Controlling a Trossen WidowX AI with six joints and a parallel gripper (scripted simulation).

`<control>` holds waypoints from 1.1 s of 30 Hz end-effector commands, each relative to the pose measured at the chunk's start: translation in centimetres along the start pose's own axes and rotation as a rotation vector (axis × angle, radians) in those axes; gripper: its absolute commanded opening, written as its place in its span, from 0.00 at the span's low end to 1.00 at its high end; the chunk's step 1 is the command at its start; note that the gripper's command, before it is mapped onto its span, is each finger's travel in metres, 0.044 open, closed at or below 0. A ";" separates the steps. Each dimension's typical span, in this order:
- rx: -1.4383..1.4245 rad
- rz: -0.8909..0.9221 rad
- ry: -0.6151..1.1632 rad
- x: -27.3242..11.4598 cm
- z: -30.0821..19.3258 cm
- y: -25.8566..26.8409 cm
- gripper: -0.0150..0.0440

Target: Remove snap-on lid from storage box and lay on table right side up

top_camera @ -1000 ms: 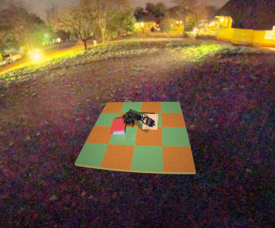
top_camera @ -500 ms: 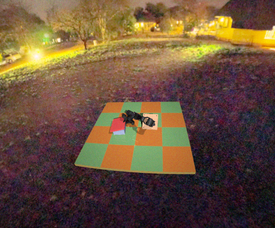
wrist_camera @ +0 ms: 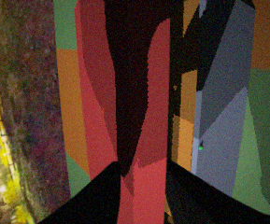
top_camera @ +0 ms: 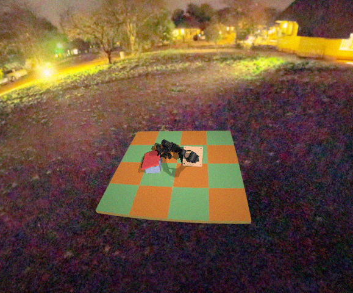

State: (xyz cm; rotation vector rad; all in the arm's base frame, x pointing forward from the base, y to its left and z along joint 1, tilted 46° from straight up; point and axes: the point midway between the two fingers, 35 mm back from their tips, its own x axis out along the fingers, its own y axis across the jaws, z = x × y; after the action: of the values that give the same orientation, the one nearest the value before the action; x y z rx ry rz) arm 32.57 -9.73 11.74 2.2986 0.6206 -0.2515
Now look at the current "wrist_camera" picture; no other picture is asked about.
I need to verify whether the dark grey box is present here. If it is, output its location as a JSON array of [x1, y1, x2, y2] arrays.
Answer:
[[167, 0, 255, 197]]

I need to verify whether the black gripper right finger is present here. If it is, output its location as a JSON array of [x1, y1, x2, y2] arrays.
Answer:
[[165, 159, 270, 224]]

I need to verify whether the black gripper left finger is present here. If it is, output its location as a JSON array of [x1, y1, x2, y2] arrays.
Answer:
[[37, 161, 121, 224]]

